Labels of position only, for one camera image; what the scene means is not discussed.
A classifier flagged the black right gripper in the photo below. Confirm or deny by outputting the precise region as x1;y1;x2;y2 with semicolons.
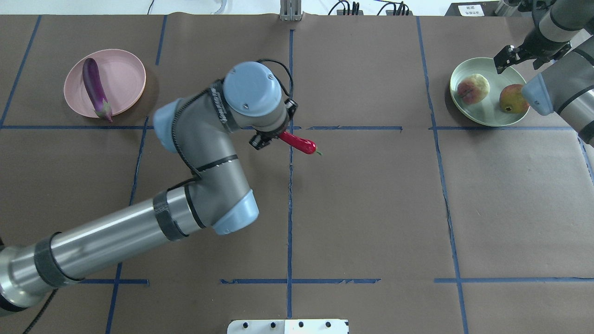
493;30;571;74

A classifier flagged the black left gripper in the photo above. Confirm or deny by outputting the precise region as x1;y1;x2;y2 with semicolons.
249;100;298;150

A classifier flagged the red chili pepper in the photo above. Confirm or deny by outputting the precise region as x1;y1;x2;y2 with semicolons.
278;131;323;155

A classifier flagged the red apple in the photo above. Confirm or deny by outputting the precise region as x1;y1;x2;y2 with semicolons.
499;84;529;114

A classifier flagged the yellow pink peach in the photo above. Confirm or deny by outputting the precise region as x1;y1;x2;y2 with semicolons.
457;74;491;104

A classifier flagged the purple eggplant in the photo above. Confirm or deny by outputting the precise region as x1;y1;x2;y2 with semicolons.
82;58;113;123

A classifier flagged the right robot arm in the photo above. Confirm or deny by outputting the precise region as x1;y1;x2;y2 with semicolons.
494;0;594;145

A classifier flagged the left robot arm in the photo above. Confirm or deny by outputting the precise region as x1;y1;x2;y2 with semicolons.
1;59;297;316

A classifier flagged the white label card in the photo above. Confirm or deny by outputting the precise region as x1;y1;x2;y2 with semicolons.
458;4;484;17

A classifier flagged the green plate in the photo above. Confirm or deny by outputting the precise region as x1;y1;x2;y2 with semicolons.
449;57;530;127

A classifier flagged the pink plate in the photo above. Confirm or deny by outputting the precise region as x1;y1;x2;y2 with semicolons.
62;49;147;119

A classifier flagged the white central pillar base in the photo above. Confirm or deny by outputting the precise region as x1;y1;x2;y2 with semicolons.
227;319;350;334

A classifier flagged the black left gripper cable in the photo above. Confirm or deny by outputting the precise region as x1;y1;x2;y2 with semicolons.
258;58;295;100

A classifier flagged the aluminium frame post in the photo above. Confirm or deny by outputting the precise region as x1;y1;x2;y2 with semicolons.
279;0;303;22

